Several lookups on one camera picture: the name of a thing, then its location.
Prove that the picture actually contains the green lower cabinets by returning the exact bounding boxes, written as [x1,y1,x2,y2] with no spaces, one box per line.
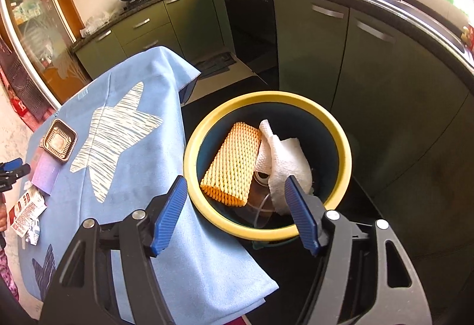
[72,0,474,259]

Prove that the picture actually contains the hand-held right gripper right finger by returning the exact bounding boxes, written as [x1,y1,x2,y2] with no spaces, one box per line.
[284,176,434,325]

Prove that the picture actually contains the glass sliding door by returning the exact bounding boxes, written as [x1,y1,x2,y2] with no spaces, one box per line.
[0,0,93,107]

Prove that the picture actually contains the person's floral clothing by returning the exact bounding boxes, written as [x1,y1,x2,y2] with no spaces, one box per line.
[0,247,19,301]

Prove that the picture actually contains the blue star print tablecloth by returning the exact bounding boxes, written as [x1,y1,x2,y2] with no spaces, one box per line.
[17,46,279,314]

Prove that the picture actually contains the dark floor mat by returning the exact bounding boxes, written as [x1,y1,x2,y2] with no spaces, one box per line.
[194,52,239,75]

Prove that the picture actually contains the white paper towel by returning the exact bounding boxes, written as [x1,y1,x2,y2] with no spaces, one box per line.
[254,119,313,216]

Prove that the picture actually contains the yellow rimmed waste bin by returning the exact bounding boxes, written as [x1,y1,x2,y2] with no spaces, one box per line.
[183,91,352,249]

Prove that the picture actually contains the pink cardboard box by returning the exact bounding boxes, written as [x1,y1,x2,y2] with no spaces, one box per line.
[31,152,60,196]

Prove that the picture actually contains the clear plastic bottle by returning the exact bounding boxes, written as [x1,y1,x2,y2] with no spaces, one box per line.
[233,170,297,229]

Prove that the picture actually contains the brown plastic tray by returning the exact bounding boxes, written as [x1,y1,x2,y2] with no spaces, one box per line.
[40,119,78,164]

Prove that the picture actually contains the red checked apron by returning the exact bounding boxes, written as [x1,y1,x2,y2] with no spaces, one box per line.
[0,66,50,130]

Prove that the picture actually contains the clear plastic bag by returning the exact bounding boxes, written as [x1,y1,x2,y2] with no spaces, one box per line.
[79,12,115,38]

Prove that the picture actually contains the orange foam fruit net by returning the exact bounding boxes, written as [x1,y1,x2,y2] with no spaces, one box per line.
[200,122,263,208]

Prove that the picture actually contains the red and white milk carton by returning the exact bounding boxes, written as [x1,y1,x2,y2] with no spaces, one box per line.
[10,188,47,246]

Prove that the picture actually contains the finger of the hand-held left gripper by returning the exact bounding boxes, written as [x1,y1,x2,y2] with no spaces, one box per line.
[0,157,23,173]

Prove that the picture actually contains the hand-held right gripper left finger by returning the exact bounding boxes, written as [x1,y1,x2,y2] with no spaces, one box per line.
[39,175,188,325]

